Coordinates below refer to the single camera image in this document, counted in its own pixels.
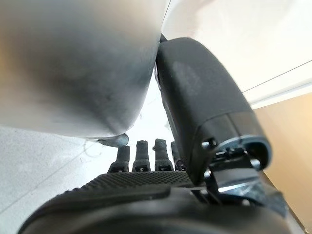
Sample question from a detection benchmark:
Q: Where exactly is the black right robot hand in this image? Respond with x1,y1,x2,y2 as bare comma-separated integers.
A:
18,37,293,234

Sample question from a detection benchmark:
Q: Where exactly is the light wooden cabinet panel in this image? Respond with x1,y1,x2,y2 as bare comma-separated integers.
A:
252,93,312,234

